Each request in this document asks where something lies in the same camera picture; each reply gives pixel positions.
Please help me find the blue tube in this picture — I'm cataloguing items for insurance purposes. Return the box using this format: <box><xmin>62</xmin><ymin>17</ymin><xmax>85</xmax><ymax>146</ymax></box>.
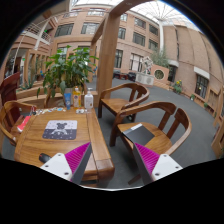
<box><xmin>64</xmin><ymin>93</ymin><xmax>71</xmax><ymax>110</ymax></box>

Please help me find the clear hand sanitizer bottle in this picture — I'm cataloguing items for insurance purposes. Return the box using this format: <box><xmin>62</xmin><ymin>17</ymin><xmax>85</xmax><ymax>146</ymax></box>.
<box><xmin>84</xmin><ymin>89</ymin><xmax>93</xmax><ymax>110</ymax></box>

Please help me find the black computer mouse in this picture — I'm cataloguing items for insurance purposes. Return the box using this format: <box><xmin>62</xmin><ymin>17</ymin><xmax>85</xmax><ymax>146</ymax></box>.
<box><xmin>39</xmin><ymin>153</ymin><xmax>51</xmax><ymax>163</ymax></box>

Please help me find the left wooden chair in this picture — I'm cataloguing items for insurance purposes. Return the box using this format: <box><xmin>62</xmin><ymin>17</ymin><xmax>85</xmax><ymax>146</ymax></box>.
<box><xmin>0</xmin><ymin>100</ymin><xmax>37</xmax><ymax>146</ymax></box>

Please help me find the yellow orange bottle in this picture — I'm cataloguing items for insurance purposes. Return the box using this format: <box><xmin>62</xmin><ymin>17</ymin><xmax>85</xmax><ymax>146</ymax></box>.
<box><xmin>73</xmin><ymin>86</ymin><xmax>81</xmax><ymax>108</ymax></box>

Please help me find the wooden table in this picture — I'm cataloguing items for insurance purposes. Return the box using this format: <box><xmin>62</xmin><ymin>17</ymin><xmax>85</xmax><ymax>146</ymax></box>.
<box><xmin>14</xmin><ymin>109</ymin><xmax>115</xmax><ymax>183</ymax></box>

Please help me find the far right wooden chair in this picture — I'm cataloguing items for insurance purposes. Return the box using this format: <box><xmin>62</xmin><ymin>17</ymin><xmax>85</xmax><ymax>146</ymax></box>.
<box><xmin>98</xmin><ymin>83</ymin><xmax>150</xmax><ymax>118</ymax></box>

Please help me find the wooden pergola post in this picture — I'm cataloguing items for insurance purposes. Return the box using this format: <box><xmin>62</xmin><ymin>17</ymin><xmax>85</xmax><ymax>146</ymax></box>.
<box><xmin>97</xmin><ymin>14</ymin><xmax>120</xmax><ymax>95</ymax></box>

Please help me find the red booklet on chair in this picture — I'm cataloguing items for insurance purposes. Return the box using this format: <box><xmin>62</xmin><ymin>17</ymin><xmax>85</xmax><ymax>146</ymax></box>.
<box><xmin>17</xmin><ymin>116</ymin><xmax>31</xmax><ymax>132</ymax></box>

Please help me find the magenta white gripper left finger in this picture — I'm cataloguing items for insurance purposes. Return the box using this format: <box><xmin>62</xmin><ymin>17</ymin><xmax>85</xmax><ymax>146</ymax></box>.
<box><xmin>41</xmin><ymin>142</ymin><xmax>92</xmax><ymax>185</ymax></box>

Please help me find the near right wooden chair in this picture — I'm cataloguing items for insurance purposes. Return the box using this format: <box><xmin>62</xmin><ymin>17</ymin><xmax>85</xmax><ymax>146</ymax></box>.
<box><xmin>109</xmin><ymin>101</ymin><xmax>192</xmax><ymax>155</ymax></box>

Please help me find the grey bear mouse pad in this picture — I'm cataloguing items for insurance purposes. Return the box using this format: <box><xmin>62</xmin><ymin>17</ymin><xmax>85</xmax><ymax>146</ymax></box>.
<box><xmin>42</xmin><ymin>120</ymin><xmax>77</xmax><ymax>140</ymax></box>

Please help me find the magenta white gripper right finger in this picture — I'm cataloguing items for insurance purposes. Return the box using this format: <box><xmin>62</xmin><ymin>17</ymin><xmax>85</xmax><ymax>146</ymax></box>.
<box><xmin>133</xmin><ymin>143</ymin><xmax>182</xmax><ymax>185</ymax></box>

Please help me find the wooden chair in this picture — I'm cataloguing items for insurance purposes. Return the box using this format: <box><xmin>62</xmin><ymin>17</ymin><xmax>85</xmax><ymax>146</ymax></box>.
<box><xmin>0</xmin><ymin>100</ymin><xmax>37</xmax><ymax>146</ymax></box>
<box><xmin>98</xmin><ymin>83</ymin><xmax>150</xmax><ymax>118</ymax></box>
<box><xmin>109</xmin><ymin>101</ymin><xmax>192</xmax><ymax>155</ymax></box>

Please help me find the dark red far chair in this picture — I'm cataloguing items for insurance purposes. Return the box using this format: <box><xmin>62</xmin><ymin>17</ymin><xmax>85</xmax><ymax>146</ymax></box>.
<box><xmin>0</xmin><ymin>72</ymin><xmax>20</xmax><ymax>104</ymax></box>

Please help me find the green potted plant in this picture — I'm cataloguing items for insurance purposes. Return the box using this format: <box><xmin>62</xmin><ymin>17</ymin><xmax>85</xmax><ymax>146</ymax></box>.
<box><xmin>42</xmin><ymin>47</ymin><xmax>97</xmax><ymax>98</ymax></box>

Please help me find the black notebook on chair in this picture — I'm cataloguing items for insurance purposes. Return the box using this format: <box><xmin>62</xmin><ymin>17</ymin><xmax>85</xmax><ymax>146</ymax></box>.
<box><xmin>123</xmin><ymin>124</ymin><xmax>154</xmax><ymax>145</ymax></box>

